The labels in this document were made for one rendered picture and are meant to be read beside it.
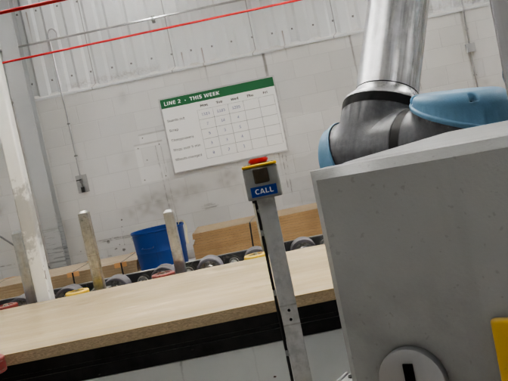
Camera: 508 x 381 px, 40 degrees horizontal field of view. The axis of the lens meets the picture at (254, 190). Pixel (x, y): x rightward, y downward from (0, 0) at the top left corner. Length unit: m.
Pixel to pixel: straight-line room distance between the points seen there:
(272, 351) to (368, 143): 0.89
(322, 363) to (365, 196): 1.43
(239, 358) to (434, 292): 1.42
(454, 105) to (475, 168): 0.55
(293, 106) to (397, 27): 7.65
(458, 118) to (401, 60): 0.18
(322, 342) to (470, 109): 0.98
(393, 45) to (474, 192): 0.71
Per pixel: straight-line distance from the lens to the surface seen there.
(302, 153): 8.61
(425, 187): 0.28
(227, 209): 8.64
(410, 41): 0.99
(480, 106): 0.82
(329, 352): 1.70
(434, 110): 0.83
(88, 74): 8.95
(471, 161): 0.27
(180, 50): 8.75
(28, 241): 2.51
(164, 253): 6.99
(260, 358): 1.69
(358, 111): 0.93
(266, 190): 1.39
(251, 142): 8.58
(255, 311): 1.65
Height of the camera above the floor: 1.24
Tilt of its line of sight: 3 degrees down
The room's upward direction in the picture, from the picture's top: 12 degrees counter-clockwise
